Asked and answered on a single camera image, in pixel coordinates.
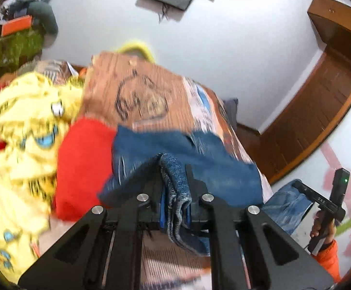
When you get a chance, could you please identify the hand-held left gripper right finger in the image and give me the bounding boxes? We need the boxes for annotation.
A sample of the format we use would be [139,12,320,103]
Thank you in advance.
[184,164,335,290]

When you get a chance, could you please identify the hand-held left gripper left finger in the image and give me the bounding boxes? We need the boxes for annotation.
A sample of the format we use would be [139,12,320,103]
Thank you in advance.
[18,153,166,290]

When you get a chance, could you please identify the blue denim jacket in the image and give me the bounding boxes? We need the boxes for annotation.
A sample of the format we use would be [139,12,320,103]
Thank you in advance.
[98,125,315,257]

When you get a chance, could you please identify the person's right forearm orange sleeve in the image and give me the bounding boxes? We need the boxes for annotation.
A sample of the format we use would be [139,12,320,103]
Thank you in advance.
[311,238,344,284]

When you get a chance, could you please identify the person's right hand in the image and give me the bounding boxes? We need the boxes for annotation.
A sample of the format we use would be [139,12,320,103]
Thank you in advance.
[310,209,337,239]

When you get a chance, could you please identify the red knit garment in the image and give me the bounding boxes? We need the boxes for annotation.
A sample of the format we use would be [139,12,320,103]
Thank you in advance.
[54,117,118,222]

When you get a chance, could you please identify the brown wooden door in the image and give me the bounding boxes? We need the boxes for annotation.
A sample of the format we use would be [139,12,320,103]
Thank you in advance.
[258,50,351,185]

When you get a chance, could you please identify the printed bed sheet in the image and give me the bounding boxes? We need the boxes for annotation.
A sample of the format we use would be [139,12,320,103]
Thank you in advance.
[36,76,274,290]

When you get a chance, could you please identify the dark grey clothing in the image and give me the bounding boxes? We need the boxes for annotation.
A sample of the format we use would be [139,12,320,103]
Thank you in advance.
[223,97,240,123]

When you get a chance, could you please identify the yellow cartoon print blanket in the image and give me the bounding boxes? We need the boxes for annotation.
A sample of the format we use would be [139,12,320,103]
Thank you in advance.
[0,72,87,280]

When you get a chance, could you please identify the yellow round object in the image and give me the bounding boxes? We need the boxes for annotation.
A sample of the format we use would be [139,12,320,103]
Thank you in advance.
[116,39,155,63]

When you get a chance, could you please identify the green patterned cloth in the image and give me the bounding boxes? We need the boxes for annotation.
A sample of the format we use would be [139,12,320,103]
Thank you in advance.
[0,29,45,68]

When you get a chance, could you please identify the orange box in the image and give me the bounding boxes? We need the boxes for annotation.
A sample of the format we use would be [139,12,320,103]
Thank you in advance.
[1,15,33,36]

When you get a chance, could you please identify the pile of clutter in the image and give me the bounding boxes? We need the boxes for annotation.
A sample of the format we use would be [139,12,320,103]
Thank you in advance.
[0,0,62,38]

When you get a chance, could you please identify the black monitor cable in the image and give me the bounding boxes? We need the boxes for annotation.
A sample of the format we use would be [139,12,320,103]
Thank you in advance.
[158,2,171,23]

